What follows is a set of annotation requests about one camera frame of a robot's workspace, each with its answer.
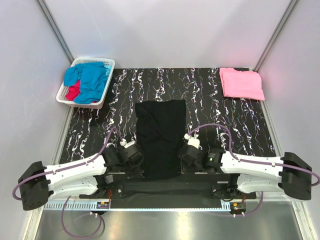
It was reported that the blue t-shirt in basket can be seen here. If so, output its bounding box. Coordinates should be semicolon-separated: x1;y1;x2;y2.
63;62;112;104

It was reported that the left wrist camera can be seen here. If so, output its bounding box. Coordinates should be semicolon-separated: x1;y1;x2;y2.
120;138;136;149

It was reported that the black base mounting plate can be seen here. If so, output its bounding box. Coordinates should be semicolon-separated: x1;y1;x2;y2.
79;173;257;209

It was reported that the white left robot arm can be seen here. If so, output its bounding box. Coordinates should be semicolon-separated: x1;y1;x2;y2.
12;141;144;211

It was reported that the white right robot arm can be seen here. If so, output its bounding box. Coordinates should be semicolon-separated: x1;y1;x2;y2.
178;144;312;201

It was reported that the aluminium frame rail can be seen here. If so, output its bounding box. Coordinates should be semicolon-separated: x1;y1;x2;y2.
33;181;306;212

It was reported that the black t-shirt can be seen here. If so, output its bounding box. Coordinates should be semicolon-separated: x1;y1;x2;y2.
135;99;186;180

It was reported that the red t-shirt in basket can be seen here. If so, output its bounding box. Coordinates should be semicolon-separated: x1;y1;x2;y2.
65;80;80;101

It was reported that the folded pink t-shirt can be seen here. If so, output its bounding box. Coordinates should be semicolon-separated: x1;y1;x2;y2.
219;68;265;101

